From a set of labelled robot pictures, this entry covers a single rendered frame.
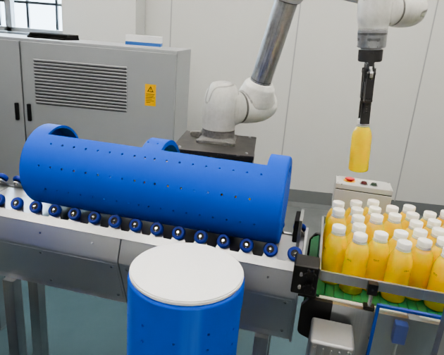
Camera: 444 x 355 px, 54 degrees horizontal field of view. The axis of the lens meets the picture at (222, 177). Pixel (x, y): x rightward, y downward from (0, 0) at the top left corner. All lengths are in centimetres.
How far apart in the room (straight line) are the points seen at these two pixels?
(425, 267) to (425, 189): 332
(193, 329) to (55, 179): 74
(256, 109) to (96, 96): 140
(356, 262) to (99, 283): 90
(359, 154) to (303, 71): 270
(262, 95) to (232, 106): 16
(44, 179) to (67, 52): 176
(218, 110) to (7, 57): 184
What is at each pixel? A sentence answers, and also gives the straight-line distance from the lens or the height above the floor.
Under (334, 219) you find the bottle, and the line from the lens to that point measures 144.
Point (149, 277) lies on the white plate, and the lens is 105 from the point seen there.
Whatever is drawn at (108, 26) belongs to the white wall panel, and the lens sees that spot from 411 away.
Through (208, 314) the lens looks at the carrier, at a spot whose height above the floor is 100.
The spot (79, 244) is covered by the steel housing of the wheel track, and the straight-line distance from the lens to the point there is 158.
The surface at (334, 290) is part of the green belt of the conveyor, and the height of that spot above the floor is 90.
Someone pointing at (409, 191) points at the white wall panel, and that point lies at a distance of 462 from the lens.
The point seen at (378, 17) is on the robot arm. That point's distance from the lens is 147.
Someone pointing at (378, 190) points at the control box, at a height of 109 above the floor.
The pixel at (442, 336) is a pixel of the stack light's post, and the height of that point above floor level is 96.
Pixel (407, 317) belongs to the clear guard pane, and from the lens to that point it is 127.
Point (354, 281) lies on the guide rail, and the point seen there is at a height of 97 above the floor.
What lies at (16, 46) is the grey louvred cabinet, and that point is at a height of 139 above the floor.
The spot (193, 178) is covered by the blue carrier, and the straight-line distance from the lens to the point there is 132.
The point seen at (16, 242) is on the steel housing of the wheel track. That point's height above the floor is 83.
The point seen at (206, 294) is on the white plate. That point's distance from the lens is 100.
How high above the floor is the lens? 159
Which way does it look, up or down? 18 degrees down
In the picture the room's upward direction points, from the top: 5 degrees clockwise
